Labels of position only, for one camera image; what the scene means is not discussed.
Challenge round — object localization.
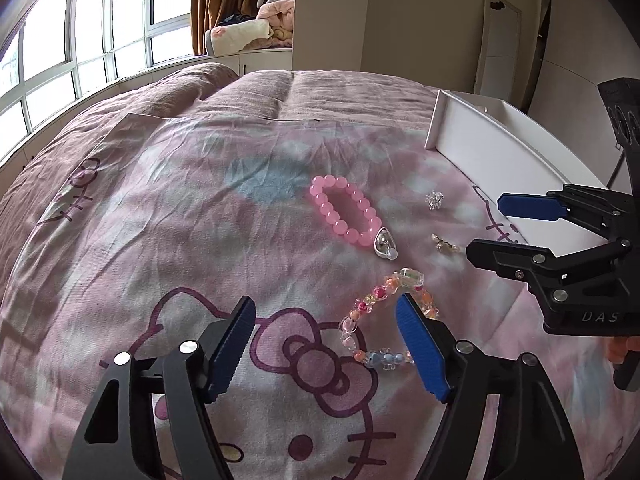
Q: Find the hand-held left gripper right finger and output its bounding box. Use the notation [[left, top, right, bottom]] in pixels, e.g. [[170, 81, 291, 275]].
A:
[[395, 292, 586, 480]]

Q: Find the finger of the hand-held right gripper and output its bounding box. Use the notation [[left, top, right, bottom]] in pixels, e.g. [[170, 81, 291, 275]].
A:
[[497, 183, 638, 241], [466, 237, 633, 303]]

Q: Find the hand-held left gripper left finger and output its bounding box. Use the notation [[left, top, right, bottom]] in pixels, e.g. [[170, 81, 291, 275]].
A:
[[61, 295, 257, 480]]

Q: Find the white storage box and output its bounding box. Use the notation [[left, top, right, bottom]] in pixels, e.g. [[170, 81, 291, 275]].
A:
[[425, 89, 608, 257]]

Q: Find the colourful bead bracelet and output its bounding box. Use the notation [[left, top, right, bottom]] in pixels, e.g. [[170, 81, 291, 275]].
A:
[[339, 267, 440, 372]]

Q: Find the silver heart pendant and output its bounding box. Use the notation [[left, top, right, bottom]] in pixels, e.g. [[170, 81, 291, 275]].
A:
[[372, 227, 400, 261]]

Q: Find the pink bead bracelet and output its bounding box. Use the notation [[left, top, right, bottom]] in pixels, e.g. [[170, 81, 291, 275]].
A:
[[310, 175, 386, 247]]

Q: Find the person's right hand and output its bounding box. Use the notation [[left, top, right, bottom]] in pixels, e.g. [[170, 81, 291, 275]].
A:
[[606, 336, 640, 364]]

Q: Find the pink cartoon cat blanket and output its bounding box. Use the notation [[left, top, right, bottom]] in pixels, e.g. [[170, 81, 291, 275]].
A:
[[0, 112, 640, 480]]

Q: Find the white framed mirror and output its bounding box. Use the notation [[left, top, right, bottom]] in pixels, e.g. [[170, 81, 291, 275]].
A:
[[472, 0, 523, 99]]

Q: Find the white wardrobe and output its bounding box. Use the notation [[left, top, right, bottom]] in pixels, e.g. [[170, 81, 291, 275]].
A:
[[522, 0, 640, 188]]

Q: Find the mauve duvet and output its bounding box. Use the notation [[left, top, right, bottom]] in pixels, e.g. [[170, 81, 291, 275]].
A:
[[0, 62, 441, 221]]

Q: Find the pink fleece blanket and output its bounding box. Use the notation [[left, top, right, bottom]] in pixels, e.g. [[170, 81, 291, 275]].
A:
[[256, 0, 297, 45]]

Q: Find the bay window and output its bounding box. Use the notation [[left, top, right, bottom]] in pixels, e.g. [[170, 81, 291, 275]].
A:
[[0, 0, 195, 163]]

